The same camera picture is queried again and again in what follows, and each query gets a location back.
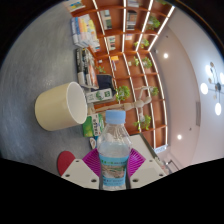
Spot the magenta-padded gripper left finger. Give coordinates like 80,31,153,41
60,148,101,190

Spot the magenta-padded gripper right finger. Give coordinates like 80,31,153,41
128,148,168,190

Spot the clear blue-capped water bottle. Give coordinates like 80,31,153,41
96,109,133,191

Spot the flat round red coaster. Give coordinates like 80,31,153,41
56,150,77,177

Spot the white paper poster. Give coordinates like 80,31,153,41
153,143,168,154

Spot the wooden artist mannequin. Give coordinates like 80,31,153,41
88,85,160,123

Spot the cream ceramic cup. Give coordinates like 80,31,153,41
34,81,89,132

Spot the ceiling air vent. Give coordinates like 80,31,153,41
194,101,202,127

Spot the white and green carton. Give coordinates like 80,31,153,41
85,88,114,104

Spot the dark blue chair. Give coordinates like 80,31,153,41
94,73,118,93

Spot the branched globe ceiling lamp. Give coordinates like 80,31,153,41
199,61,224,117

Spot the stack of dark books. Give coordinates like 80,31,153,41
74,47,100,90

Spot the orange wooden shelf unit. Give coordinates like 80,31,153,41
64,0,176,149

